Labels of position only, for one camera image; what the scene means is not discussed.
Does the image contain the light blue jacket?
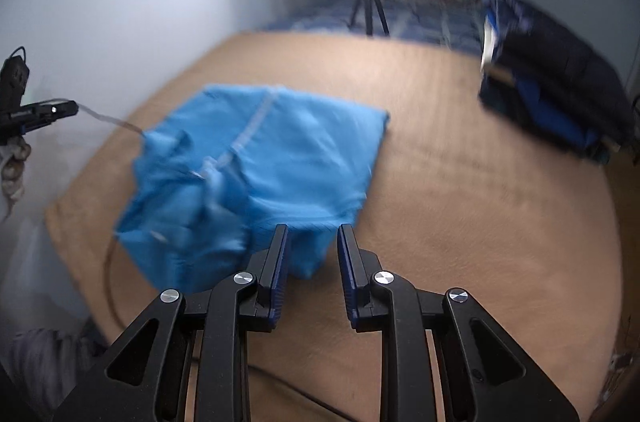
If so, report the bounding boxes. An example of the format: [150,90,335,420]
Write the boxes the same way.
[114,84,390,293]

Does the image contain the stack of folded dark clothes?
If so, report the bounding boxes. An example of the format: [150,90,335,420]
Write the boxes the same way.
[478,0,639,164]

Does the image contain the left white gloved hand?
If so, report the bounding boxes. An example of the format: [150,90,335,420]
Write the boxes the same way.
[1,136,32,222]

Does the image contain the blue patterned bed sheet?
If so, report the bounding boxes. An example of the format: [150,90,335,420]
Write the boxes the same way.
[262,0,485,56]

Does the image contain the black tripod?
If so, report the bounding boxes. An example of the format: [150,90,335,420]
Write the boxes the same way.
[348,0,390,37]

